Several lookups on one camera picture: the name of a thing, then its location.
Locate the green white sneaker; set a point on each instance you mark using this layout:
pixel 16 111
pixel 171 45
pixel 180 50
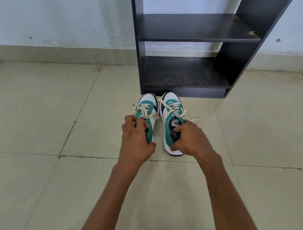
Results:
pixel 171 118
pixel 146 113

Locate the black wooden shoe rack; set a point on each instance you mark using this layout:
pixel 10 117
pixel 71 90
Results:
pixel 194 47

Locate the person's left forearm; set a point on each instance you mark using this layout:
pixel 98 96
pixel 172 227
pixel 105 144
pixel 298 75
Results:
pixel 113 196

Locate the person's right forearm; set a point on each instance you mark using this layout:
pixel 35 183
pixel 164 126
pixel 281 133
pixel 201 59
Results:
pixel 224 192

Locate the person's left thumb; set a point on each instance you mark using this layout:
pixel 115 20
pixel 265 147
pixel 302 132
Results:
pixel 150 147

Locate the person's right thumb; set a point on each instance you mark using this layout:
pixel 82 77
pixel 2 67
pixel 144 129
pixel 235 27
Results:
pixel 176 146

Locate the person's left hand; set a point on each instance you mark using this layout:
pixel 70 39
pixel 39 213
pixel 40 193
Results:
pixel 133 144

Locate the person's right hand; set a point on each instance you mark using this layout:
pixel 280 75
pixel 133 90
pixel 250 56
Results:
pixel 195 141

